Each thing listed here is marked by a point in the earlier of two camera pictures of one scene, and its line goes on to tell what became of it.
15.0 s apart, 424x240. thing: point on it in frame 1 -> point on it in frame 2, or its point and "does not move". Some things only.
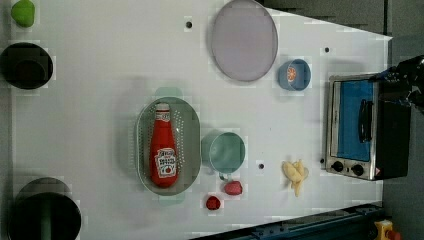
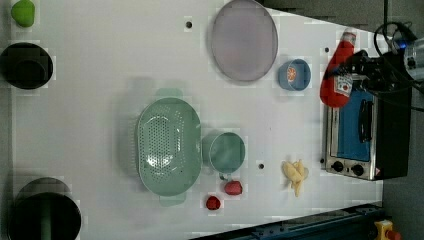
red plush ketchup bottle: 163,156 -> 335,89
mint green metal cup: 222,152 does not move
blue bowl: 303,75 does not move
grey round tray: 244,40 does not move
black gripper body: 410,71 -> 385,73
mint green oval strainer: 188,137 does not move
